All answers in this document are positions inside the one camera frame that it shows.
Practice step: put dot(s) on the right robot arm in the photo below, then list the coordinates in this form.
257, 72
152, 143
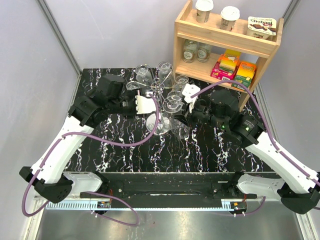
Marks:
297, 187

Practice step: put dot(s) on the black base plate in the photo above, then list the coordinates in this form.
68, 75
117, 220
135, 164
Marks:
163, 190

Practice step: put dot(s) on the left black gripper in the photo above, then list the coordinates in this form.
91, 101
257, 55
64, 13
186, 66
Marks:
133, 114

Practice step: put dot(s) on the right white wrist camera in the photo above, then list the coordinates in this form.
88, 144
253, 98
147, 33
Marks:
188, 91

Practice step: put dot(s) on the white paper cup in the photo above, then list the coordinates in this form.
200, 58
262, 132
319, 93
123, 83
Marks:
229, 16
203, 10

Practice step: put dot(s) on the wooden shelf unit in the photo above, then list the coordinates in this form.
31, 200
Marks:
186, 27

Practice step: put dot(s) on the ribbed stemmed glass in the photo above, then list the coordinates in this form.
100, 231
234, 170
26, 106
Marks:
165, 73
179, 82

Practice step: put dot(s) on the clear wine glass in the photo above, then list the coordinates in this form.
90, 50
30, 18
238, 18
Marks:
176, 94
178, 123

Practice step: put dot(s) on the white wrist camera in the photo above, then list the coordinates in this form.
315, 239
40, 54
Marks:
144, 105
188, 91

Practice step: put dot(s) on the Chobani yogurt cup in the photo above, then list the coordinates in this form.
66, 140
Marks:
261, 27

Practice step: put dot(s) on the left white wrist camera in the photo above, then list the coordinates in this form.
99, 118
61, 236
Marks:
144, 105

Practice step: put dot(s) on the white paper cup left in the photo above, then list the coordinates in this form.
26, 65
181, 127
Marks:
203, 10

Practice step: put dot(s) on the white paper cup right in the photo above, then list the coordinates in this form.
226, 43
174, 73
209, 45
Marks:
229, 16

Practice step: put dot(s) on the green orange sponge box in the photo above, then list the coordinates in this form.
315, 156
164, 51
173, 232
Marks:
245, 73

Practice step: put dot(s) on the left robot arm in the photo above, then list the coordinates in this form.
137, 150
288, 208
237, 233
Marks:
47, 175

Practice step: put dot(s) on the chrome wine glass rack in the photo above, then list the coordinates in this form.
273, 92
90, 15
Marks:
158, 121

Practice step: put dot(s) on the pink sponge box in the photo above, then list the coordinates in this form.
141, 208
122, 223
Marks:
223, 74

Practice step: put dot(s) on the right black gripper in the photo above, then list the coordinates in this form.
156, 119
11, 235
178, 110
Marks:
186, 120

